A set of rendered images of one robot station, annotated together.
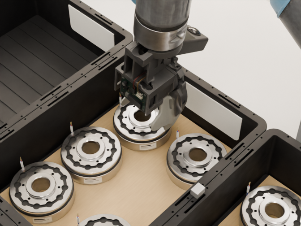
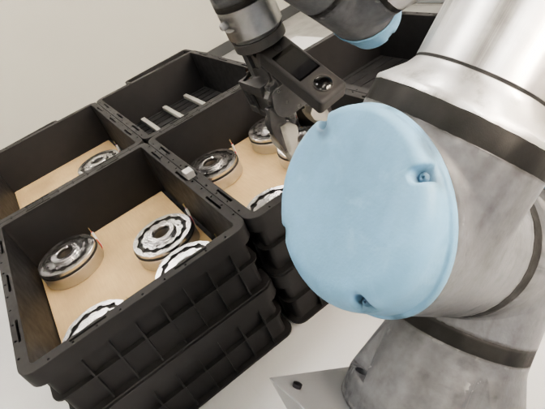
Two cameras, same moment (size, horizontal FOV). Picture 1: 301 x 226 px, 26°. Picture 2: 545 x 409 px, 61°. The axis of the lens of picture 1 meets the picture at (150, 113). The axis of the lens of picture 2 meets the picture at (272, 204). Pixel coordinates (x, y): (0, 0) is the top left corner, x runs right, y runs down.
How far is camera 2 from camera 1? 1.18 m
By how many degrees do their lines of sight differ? 79
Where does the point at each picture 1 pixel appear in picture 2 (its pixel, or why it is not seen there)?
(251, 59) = not seen: outside the picture
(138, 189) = (268, 185)
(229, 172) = (200, 193)
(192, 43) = (289, 80)
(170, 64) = (272, 81)
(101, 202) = (262, 167)
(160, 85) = (246, 83)
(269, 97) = not seen: hidden behind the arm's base
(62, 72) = not seen: hidden behind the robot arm
